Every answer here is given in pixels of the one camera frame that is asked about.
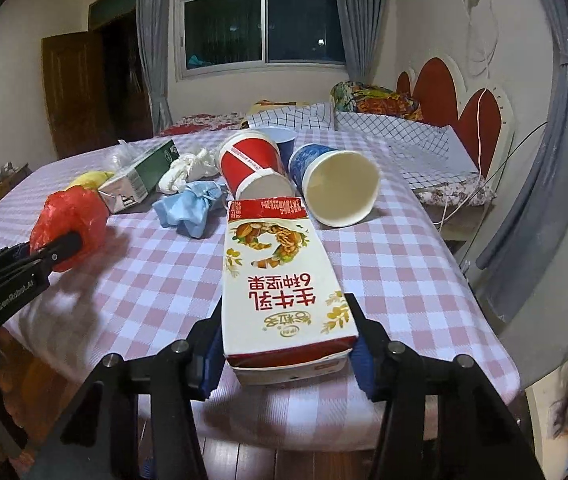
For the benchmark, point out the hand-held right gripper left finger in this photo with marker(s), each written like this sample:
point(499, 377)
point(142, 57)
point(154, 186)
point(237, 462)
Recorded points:
point(211, 362)

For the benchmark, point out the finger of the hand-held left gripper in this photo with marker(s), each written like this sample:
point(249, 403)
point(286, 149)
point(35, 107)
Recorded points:
point(61, 252)
point(14, 252)

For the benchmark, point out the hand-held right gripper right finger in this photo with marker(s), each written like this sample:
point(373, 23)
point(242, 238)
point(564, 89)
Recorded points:
point(363, 366)

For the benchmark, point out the red plastic bag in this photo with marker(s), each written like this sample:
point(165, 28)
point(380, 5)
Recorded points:
point(69, 215)

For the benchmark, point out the red and white milk carton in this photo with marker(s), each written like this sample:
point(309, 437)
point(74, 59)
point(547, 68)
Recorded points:
point(274, 280)

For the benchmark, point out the white tissue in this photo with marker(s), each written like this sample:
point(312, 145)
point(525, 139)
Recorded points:
point(184, 170)

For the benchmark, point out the red paper cup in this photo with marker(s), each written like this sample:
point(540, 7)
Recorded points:
point(249, 160)

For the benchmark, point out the yellow plastic wrapper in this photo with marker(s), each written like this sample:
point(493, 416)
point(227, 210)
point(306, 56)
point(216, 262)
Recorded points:
point(89, 180)

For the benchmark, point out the pink checked tablecloth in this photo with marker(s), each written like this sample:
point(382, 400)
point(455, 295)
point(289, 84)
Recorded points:
point(139, 285)

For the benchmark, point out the clear plastic bag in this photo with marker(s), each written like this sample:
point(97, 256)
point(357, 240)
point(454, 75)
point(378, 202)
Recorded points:
point(121, 155)

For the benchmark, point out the green and silver carton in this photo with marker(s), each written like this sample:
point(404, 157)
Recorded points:
point(144, 170)

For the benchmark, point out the crumpled blue face mask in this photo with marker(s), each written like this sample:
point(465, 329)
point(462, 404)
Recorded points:
point(184, 207)

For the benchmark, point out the brown wooden door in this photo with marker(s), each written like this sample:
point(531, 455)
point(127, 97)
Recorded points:
point(74, 90)

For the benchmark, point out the large blue paper cup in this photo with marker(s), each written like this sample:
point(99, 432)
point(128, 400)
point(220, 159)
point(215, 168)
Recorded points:
point(343, 185)

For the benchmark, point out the grey window curtain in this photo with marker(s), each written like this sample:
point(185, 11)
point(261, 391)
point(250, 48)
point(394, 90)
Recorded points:
point(156, 60)
point(363, 20)

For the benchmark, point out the white grid sheet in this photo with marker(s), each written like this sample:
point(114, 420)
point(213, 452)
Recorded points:
point(413, 145)

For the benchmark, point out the small blue cup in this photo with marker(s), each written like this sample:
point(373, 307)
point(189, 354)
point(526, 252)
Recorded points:
point(284, 142)

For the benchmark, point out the white grid quilt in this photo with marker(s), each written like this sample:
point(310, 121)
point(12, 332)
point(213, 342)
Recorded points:
point(289, 117)

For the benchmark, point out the yellow patterned cloth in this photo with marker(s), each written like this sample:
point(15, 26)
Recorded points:
point(274, 105)

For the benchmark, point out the colourful patterned pillow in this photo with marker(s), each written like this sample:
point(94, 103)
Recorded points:
point(378, 100)

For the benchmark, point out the sliding glass window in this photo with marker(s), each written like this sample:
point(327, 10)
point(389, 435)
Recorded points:
point(224, 25)

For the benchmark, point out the red and white headboard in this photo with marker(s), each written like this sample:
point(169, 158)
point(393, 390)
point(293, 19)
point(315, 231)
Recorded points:
point(438, 80)

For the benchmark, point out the large grey hanging curtain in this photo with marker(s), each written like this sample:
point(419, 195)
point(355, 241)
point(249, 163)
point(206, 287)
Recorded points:
point(563, 135)

